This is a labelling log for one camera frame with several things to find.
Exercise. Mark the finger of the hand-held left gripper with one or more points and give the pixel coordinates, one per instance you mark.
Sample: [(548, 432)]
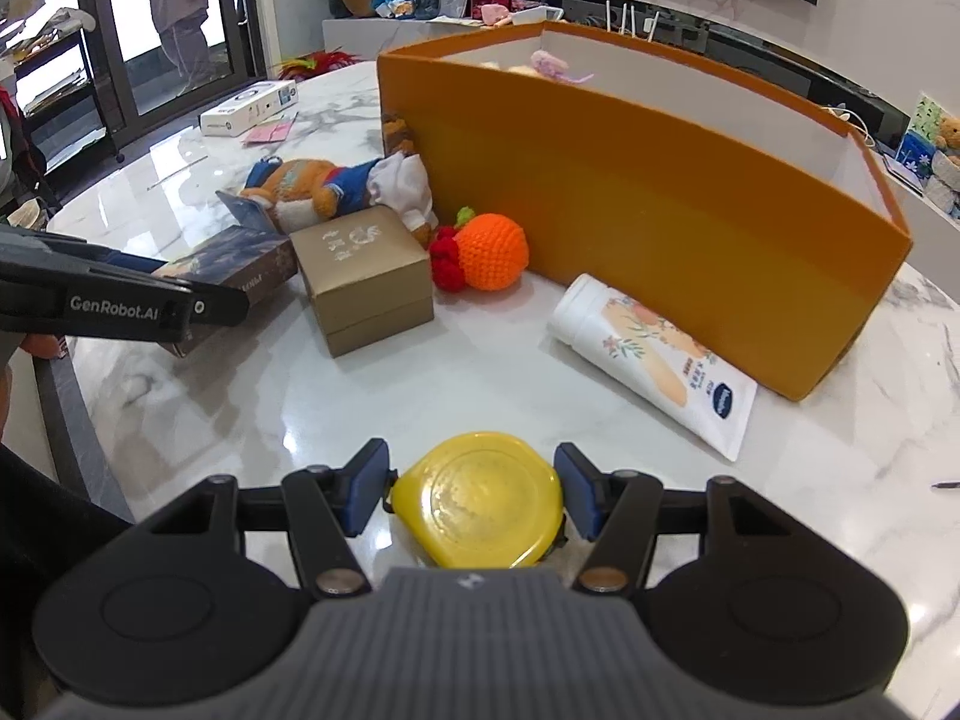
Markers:
[(75, 261), (217, 307)]

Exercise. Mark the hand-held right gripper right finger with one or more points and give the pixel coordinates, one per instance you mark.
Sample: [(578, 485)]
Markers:
[(581, 491)]

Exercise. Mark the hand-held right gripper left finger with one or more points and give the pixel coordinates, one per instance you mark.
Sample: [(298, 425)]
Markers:
[(360, 491)]

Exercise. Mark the dark printed box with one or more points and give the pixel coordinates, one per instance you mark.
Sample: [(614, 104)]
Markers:
[(240, 262)]

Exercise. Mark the white lotion tube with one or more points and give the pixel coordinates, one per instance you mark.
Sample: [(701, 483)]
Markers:
[(652, 360)]

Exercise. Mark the gold gift box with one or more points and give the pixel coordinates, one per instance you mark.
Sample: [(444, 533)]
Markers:
[(367, 285)]

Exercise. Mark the bear plush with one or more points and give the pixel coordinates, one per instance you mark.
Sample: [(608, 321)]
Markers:
[(315, 184)]

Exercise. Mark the orange crochet fruit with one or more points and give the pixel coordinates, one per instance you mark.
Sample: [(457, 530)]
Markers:
[(491, 251)]

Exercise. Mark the orange cardboard box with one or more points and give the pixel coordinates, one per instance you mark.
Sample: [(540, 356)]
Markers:
[(675, 240)]

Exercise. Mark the white yellow crochet doll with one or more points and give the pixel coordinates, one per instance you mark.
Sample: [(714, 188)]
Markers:
[(555, 64)]

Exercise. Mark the pink paper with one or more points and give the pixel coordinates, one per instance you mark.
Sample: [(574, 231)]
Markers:
[(270, 131)]

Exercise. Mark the white device box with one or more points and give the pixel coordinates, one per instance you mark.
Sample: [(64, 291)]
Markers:
[(251, 106)]

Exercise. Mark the red feather toy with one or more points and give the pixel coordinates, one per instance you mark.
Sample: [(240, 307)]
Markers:
[(322, 64)]

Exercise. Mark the blue snack bags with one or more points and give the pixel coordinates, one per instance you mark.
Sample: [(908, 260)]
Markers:
[(394, 4)]

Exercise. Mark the metal nail clipper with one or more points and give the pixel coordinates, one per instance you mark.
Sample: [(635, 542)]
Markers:
[(946, 485)]

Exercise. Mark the small pink plush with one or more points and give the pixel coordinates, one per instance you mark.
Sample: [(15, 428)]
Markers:
[(495, 13)]

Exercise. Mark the white router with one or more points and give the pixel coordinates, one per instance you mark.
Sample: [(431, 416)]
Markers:
[(626, 19)]

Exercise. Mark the green blue painting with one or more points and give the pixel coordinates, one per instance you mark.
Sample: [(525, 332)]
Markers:
[(919, 142)]

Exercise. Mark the brown teddy bear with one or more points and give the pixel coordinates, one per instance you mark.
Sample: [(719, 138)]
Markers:
[(951, 135)]

